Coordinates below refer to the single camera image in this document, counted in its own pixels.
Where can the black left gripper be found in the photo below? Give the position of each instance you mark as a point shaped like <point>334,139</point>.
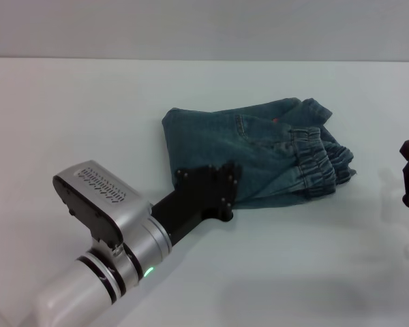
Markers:
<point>197,197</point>

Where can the blue denim shorts basketball print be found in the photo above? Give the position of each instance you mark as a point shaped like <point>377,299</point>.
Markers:
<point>259,156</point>

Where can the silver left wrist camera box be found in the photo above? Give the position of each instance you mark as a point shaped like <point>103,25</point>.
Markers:
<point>99,201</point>

